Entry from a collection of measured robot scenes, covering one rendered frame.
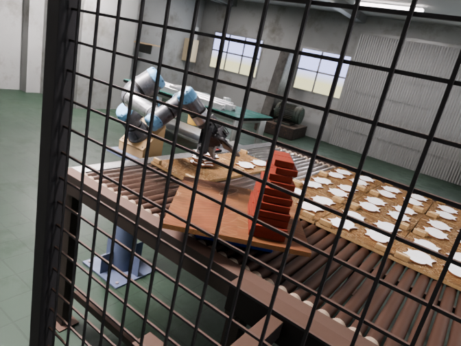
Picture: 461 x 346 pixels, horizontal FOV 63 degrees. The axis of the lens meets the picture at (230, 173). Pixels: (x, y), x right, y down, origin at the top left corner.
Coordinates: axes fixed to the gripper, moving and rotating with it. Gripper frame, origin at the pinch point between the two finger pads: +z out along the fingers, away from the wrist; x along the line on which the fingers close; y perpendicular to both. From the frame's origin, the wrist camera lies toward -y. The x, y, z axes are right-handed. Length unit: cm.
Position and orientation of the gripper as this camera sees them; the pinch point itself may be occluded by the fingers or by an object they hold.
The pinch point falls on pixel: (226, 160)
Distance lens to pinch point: 165.2
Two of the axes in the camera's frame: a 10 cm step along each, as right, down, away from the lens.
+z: 5.2, 7.3, 4.5
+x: -7.3, 1.0, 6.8
